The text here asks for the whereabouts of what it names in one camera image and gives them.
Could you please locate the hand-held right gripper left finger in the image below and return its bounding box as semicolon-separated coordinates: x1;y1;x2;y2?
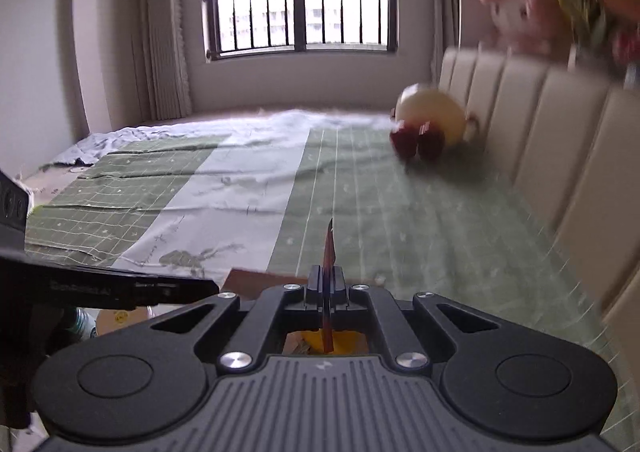
150;264;327;373

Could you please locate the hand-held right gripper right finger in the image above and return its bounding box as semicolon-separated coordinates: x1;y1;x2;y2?
330;266;501;373

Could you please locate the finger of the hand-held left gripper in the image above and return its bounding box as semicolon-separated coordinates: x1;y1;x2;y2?
25;256;221;311

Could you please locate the clear jar with beige label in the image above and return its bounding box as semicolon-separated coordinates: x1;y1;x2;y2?
65;307;153;340

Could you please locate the red packet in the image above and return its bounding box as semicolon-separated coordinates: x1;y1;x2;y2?
320;218;337;354

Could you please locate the yellow snack package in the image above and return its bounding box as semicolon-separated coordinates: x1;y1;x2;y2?
302;328;370;357

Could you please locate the pink cardboard box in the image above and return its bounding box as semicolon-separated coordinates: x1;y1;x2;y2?
224;268;373;358

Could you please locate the green printed bed sheet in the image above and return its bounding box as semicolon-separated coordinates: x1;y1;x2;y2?
25;114;640;452

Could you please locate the cream round plush toy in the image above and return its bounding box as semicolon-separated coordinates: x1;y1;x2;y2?
389;83;481;160

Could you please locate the beige padded headboard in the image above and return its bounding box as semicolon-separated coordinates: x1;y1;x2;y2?
437;47;640;328

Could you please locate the pink plush toy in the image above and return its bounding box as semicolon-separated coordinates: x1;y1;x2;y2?
477;0;566;55

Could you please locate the green leaf plant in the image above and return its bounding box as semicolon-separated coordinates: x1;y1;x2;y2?
555;0;611;50

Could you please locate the pink leaf plant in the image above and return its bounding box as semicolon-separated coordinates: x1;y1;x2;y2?
607;0;640;78

